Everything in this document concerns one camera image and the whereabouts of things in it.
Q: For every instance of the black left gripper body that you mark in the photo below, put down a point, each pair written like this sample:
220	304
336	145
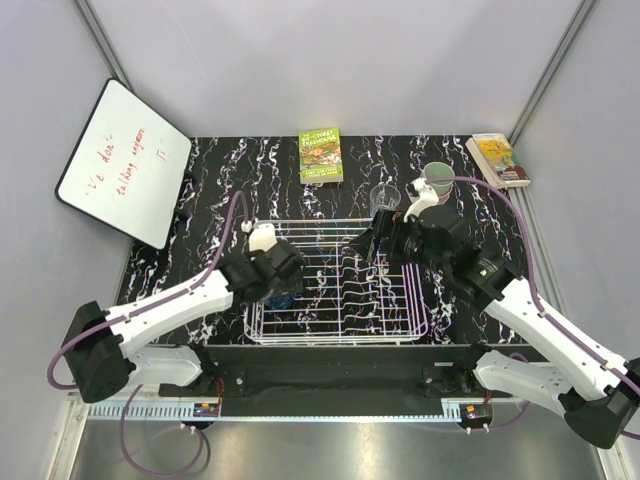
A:
254	255

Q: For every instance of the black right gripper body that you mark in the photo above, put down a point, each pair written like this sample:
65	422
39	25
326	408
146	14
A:
406	241

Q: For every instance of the dark blue ceramic mug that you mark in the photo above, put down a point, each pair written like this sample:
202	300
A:
281	302

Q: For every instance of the clear glass cup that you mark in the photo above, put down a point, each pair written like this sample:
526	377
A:
384	197

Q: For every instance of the light green plastic cup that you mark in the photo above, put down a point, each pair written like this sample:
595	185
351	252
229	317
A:
437	173

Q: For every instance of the pink plastic cup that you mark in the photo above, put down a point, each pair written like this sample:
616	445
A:
443	192

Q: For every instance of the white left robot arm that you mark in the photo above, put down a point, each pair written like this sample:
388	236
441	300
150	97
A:
107	350

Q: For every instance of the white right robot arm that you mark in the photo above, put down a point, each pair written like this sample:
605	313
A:
594	390

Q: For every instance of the green paperback book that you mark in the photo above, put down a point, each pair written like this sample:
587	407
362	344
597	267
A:
320	157

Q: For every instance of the yellow paperback book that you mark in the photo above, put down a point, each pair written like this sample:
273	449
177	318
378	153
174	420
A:
495	157

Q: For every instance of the left orange connector board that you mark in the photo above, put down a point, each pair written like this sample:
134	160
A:
206	409

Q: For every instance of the orange connector board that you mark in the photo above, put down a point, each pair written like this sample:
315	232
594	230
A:
206	409
477	411

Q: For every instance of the white whiteboard with red writing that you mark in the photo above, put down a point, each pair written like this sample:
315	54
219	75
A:
127	167

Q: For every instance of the right orange connector board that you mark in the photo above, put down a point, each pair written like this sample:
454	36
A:
477	411

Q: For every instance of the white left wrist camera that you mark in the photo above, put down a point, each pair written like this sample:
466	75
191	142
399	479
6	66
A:
261	237

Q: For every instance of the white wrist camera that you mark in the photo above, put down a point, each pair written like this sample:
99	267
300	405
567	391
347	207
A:
261	237
422	196

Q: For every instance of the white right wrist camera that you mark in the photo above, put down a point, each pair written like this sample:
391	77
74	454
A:
422	196

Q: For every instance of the white wire dish rack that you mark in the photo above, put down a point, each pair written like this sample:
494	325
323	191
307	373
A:
345	300

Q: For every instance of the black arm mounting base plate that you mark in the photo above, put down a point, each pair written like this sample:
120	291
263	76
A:
341	381

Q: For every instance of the slotted cable duct rail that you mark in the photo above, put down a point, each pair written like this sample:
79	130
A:
146	410

